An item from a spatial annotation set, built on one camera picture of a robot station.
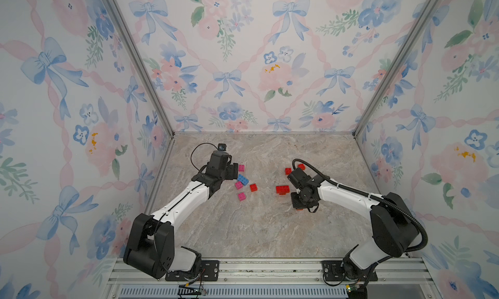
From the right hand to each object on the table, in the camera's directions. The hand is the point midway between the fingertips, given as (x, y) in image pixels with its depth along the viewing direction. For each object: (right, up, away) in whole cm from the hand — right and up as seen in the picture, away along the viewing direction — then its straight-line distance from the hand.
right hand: (299, 203), depth 88 cm
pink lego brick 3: (-26, +2, +4) cm, 27 cm away
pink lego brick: (-27, +15, +15) cm, 34 cm away
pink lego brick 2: (-28, +7, +8) cm, 30 cm away
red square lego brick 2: (0, -3, 0) cm, 3 cm away
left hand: (-32, +18, -1) cm, 37 cm away
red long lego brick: (-7, +5, +4) cm, 9 cm away
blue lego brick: (-26, +9, +9) cm, 29 cm away
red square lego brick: (-21, +6, +7) cm, 23 cm away
